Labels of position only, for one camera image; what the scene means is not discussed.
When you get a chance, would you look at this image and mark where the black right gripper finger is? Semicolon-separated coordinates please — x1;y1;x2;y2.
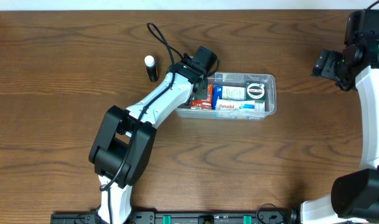
321;50;342;80
311;50;330;77

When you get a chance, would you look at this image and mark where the large blue white medicine box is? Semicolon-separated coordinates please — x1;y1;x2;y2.
212;85;266;113

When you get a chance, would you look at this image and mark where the red medicine box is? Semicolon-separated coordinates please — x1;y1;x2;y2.
190;84;213;110

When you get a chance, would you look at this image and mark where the white Panadol box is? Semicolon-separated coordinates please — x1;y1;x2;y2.
215;99;255;112

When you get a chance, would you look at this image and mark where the dark bottle white cap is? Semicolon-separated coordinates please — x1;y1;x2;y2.
144;55;159;82

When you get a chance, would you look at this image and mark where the green round-logo box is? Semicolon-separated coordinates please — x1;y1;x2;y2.
245;82;266;101

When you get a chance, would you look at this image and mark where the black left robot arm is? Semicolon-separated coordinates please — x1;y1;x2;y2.
88;56;219;223

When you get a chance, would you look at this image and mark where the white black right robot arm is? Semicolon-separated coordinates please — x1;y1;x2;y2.
299;35;379;223

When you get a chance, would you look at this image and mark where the clear plastic container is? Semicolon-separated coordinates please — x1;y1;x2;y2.
175;72;277;120

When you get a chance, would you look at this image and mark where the black left camera cable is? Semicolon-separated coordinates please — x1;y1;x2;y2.
99;21;185;224

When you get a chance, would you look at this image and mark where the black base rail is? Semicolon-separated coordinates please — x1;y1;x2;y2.
50;210;363;224

